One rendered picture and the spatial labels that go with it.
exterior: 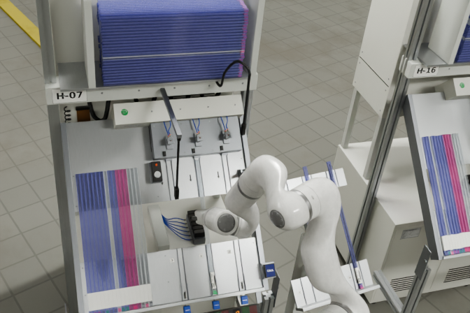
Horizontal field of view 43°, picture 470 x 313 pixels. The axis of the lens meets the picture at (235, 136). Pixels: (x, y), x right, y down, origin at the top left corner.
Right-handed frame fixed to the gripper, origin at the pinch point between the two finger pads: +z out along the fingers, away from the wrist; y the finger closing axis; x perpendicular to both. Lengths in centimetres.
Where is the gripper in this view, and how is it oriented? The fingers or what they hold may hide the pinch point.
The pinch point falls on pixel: (204, 214)
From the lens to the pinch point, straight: 227.8
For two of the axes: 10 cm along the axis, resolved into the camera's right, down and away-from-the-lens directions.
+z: -2.8, 0.4, 9.6
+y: -9.6, 0.9, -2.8
